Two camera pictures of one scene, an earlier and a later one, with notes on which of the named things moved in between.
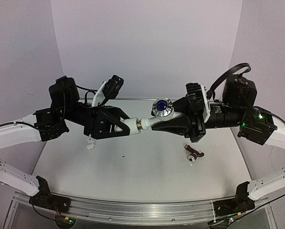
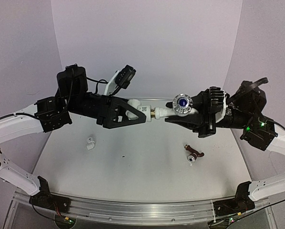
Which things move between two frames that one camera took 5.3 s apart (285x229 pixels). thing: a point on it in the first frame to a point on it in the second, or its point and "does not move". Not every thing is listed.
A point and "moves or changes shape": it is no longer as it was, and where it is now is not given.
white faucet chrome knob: x=163 y=109 moves or changes shape
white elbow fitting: x=91 y=143 does not move
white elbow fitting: x=134 y=124 to x=145 y=109
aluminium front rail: x=135 y=211 does not move
